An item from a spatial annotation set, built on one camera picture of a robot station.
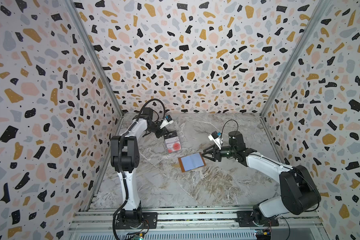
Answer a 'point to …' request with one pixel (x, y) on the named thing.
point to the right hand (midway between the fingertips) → (204, 151)
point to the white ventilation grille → (201, 236)
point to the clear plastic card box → (166, 149)
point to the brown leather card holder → (191, 162)
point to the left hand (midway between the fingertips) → (169, 128)
